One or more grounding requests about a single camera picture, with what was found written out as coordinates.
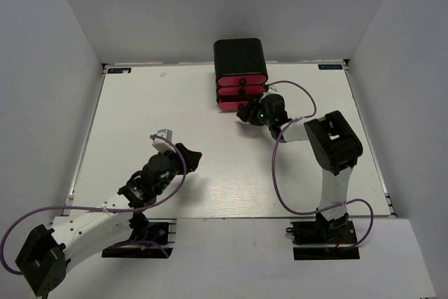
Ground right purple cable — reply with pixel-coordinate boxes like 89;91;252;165
264;81;375;251

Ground left table logo sticker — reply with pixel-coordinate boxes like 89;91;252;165
107;67;132;74

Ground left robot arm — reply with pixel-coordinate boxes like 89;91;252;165
15;143;202;297

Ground black drawer cabinet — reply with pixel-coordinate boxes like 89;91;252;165
213;38;267;78

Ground table logo sticker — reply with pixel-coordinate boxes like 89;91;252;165
107;67;132;74
318;64;343;70

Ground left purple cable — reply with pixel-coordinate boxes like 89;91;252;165
0;134;188;275

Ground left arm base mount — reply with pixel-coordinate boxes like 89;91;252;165
101;220;176;259

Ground right table logo sticker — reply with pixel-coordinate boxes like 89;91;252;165
318;64;343;70

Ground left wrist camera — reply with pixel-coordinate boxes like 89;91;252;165
150;129;174;153

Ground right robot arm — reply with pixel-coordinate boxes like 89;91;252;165
237;94;363;242

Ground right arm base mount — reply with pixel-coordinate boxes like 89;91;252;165
286;221;360;261

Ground purple cable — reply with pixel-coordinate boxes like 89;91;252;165
264;81;375;251
0;134;188;275

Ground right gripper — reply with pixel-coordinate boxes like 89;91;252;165
238;95;274;126

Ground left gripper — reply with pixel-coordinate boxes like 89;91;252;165
155;143;202;195

